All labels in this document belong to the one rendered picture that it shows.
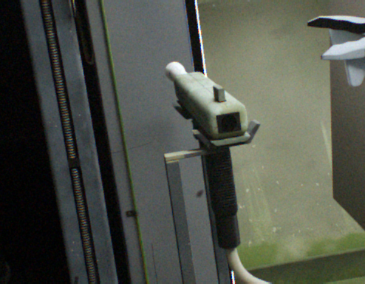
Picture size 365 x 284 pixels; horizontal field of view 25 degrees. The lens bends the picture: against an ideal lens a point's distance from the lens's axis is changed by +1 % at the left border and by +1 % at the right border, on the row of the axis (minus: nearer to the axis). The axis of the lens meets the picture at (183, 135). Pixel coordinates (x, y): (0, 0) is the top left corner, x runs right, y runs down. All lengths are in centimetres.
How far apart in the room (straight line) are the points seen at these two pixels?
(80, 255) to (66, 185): 9
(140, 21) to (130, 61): 7
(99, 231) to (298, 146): 222
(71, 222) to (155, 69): 54
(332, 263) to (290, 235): 18
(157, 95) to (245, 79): 179
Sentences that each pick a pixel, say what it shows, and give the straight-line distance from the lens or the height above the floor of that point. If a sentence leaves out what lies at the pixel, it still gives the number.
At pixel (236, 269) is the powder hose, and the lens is 113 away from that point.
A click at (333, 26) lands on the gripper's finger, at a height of 119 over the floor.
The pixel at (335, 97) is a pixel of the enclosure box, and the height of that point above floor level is 86.
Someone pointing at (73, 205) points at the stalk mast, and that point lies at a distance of 105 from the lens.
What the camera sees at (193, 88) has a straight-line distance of 111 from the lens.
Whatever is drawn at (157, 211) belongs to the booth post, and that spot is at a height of 85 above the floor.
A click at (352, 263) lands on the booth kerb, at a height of 12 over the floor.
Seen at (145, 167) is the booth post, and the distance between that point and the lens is 156.
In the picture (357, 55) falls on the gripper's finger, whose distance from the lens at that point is 109.
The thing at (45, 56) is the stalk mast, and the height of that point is 122.
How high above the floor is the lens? 132
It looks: 13 degrees down
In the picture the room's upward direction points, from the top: 8 degrees counter-clockwise
